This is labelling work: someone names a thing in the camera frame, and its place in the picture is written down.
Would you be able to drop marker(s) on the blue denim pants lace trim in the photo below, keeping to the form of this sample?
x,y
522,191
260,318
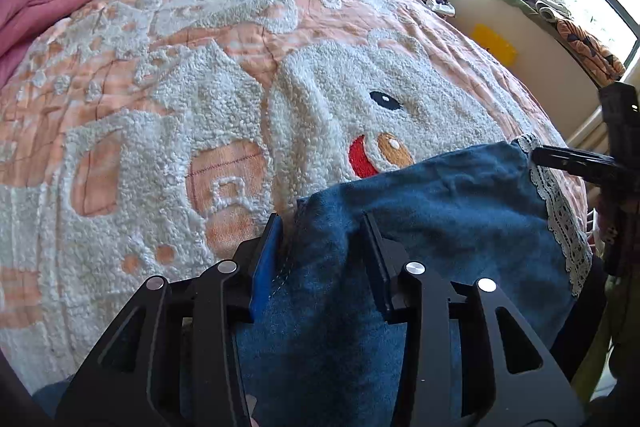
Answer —
x,y
450,217

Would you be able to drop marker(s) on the yellow plastic bag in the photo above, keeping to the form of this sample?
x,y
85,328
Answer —
x,y
495,44

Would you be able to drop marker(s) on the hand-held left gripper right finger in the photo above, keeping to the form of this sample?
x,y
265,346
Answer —
x,y
380,267

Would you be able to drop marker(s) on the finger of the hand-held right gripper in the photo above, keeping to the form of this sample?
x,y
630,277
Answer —
x,y
570,162

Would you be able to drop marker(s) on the clothes heap on sill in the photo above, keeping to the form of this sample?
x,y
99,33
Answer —
x,y
585,42

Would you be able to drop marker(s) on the peach and white printed blanket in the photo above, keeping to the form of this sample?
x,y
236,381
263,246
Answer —
x,y
200,107

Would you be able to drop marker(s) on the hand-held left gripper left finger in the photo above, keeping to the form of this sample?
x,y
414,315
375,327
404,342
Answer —
x,y
265,272

